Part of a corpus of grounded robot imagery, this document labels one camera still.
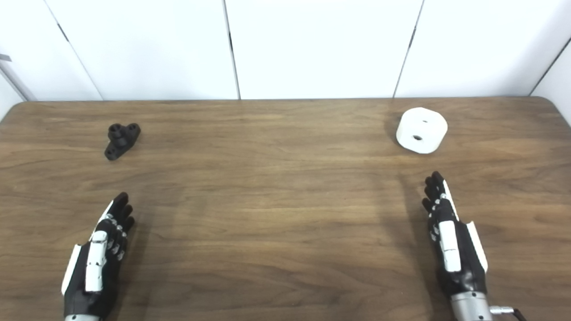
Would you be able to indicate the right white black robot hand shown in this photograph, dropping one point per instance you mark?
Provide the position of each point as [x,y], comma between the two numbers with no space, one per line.
[464,267]

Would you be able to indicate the round white plastic piece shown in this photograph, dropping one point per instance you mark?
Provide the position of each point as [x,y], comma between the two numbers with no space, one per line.
[426,122]

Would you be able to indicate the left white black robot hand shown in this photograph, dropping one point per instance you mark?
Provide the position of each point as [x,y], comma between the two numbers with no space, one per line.
[80,285]

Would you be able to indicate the black plastic holder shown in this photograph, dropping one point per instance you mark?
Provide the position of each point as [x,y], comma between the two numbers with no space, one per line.
[119,141]

